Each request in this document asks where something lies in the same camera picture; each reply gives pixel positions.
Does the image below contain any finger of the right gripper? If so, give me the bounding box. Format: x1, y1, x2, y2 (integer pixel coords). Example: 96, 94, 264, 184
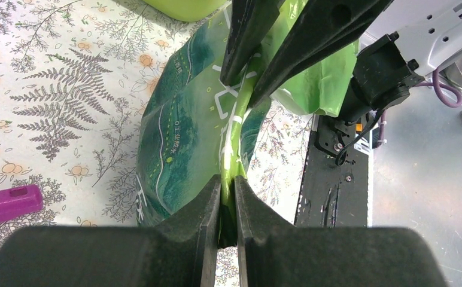
220, 0, 284, 86
248, 0, 391, 108

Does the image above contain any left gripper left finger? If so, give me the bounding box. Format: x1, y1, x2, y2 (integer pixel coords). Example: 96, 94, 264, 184
0, 175, 221, 286

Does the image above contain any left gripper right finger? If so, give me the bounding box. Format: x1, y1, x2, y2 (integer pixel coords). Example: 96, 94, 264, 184
234, 176, 446, 286

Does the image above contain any yellow green litter box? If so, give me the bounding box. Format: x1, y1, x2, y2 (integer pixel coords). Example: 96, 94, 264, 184
144, 0, 227, 22

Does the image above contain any green cat litter bag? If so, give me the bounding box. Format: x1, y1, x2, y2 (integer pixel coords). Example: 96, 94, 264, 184
136, 1, 358, 227

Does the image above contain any magenta plastic scoop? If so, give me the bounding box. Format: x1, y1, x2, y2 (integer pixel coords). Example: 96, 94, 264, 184
0, 185, 44, 223

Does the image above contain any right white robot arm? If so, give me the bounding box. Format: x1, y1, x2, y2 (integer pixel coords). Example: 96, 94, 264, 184
220, 1, 462, 122

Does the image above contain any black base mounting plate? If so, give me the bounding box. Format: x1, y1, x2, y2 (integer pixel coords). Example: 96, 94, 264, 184
294, 116, 373, 227

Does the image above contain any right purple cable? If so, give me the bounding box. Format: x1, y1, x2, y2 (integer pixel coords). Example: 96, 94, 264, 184
415, 67, 462, 109

